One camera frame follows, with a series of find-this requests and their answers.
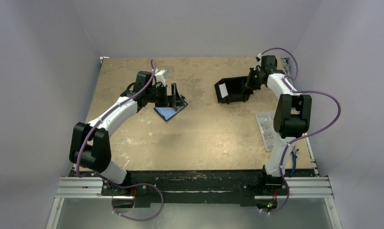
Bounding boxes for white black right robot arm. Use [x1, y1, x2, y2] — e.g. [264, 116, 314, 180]
[246, 54, 312, 194]

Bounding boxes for white label card in bin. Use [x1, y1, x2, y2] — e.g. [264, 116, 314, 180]
[218, 83, 228, 98]

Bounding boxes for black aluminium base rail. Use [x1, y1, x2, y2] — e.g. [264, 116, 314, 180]
[56, 169, 333, 208]

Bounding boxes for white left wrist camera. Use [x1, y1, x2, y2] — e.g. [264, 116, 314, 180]
[155, 69, 170, 85]

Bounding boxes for black plastic bin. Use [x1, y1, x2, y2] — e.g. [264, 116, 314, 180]
[214, 76, 254, 104]

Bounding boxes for clear plastic screw box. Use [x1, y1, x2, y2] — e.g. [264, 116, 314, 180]
[256, 111, 276, 152]

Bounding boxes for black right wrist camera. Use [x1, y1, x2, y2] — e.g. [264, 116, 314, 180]
[255, 54, 277, 73]

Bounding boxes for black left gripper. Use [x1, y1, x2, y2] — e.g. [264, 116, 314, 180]
[146, 83, 184, 108]

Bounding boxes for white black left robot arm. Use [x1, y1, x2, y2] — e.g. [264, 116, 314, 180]
[69, 69, 187, 195]

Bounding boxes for blue handled pliers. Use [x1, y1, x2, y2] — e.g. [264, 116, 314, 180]
[289, 148, 299, 177]

